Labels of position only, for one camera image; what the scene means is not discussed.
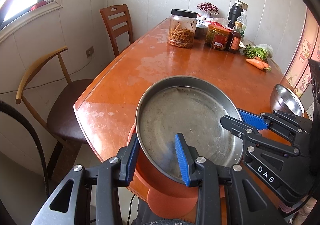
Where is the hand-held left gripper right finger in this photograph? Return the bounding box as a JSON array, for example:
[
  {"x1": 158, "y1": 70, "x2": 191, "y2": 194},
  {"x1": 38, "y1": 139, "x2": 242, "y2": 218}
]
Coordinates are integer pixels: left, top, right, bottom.
[{"x1": 174, "y1": 133, "x2": 288, "y2": 225}]

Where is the red box on sill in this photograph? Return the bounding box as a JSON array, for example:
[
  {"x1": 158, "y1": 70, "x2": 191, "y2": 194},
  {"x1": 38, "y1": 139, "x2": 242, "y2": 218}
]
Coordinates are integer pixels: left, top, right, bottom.
[{"x1": 30, "y1": 2, "x2": 47, "y2": 11}]

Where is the dark sauce bottle red label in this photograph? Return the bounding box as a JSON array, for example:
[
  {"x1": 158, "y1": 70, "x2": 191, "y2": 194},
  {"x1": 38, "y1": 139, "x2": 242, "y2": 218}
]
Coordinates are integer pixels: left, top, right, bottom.
[{"x1": 227, "y1": 20, "x2": 243, "y2": 54}]

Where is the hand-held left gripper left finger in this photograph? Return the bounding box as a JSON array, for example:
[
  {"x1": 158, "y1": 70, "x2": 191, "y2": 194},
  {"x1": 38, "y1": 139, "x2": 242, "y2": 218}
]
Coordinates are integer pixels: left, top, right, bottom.
[{"x1": 31, "y1": 133, "x2": 140, "y2": 225}]

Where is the dark red flower bouquet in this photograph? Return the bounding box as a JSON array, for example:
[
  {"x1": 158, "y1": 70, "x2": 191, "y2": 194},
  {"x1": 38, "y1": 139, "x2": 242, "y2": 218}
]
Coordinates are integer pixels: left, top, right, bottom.
[{"x1": 197, "y1": 2, "x2": 220, "y2": 16}]

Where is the pink cartoon cat door curtain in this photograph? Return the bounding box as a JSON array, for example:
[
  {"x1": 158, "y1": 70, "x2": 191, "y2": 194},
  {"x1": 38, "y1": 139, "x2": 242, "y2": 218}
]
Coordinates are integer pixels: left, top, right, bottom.
[{"x1": 284, "y1": 8, "x2": 320, "y2": 98}]

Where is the thick black cable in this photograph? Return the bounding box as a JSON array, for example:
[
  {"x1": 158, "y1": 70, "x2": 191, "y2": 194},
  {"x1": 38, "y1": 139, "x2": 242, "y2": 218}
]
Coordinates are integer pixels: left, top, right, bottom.
[{"x1": 0, "y1": 100, "x2": 49, "y2": 200}]

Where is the light wood chair dark seat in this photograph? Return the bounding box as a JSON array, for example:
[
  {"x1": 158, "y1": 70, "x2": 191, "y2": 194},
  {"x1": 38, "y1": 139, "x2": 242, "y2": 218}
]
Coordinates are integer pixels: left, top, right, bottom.
[{"x1": 15, "y1": 46, "x2": 95, "y2": 180}]

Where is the bag of green vegetables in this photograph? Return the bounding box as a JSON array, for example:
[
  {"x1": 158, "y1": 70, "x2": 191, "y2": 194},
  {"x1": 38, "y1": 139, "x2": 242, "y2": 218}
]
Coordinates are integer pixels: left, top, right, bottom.
[{"x1": 242, "y1": 44, "x2": 273, "y2": 60}]

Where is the orange carrot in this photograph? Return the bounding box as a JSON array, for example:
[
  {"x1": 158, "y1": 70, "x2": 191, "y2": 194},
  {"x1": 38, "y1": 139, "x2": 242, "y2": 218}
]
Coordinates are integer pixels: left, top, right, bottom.
[
  {"x1": 246, "y1": 58, "x2": 265, "y2": 69},
  {"x1": 254, "y1": 56, "x2": 272, "y2": 71}
]

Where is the small steel basin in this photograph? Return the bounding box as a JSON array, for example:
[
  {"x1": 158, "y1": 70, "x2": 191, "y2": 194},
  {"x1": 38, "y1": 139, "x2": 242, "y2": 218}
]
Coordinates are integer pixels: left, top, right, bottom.
[{"x1": 194, "y1": 24, "x2": 208, "y2": 39}]

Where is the clear plastic bottle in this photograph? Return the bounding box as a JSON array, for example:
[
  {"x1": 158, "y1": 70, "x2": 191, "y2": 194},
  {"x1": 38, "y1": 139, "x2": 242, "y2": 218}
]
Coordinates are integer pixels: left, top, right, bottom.
[{"x1": 236, "y1": 12, "x2": 248, "y2": 41}]

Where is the red and white packet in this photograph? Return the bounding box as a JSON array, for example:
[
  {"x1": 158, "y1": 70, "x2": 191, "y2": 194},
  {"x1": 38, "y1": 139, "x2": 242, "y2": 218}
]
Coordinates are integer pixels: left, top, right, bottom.
[{"x1": 197, "y1": 14, "x2": 229, "y2": 28}]

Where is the round steel pan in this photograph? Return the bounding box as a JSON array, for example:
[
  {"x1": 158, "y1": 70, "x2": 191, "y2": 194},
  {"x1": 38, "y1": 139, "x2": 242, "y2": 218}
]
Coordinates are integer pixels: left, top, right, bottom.
[{"x1": 135, "y1": 76, "x2": 244, "y2": 185}]

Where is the person's right hand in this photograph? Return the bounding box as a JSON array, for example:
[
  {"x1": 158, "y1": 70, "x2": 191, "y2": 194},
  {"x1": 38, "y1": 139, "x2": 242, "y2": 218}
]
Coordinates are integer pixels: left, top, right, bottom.
[{"x1": 296, "y1": 197, "x2": 320, "y2": 225}]

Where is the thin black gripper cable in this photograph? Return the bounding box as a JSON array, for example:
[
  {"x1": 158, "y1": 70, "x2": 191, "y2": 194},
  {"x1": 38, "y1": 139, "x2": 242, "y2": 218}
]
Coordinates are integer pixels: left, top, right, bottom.
[{"x1": 284, "y1": 190, "x2": 316, "y2": 216}]

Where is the orange plastic plate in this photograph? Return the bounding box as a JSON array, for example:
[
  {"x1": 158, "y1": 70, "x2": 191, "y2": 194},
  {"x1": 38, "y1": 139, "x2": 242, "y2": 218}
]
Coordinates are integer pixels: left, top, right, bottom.
[{"x1": 127, "y1": 125, "x2": 225, "y2": 218}]

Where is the black-lidded pickle jar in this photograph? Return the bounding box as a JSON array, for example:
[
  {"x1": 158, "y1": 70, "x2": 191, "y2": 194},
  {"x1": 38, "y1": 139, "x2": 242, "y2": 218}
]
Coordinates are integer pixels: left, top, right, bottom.
[{"x1": 167, "y1": 9, "x2": 198, "y2": 49}]

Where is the brown slatted wooden chair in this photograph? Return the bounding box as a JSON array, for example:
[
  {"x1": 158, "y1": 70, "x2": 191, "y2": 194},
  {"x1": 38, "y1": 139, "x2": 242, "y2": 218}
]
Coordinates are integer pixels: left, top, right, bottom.
[{"x1": 100, "y1": 4, "x2": 134, "y2": 58}]

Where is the red-lidded pickle jar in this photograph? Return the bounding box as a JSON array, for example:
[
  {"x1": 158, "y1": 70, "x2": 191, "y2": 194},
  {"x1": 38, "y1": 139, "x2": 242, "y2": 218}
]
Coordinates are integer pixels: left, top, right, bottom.
[{"x1": 205, "y1": 24, "x2": 232, "y2": 51}]

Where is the black thermos flask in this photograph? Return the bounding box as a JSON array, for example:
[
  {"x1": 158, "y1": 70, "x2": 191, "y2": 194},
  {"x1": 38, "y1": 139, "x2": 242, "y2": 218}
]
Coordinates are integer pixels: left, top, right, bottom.
[{"x1": 227, "y1": 1, "x2": 243, "y2": 29}]

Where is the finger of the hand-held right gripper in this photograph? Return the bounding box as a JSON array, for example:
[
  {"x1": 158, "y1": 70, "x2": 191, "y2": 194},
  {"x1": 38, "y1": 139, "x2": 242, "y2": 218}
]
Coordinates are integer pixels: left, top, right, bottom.
[
  {"x1": 220, "y1": 115, "x2": 301, "y2": 157},
  {"x1": 237, "y1": 109, "x2": 313, "y2": 145}
]

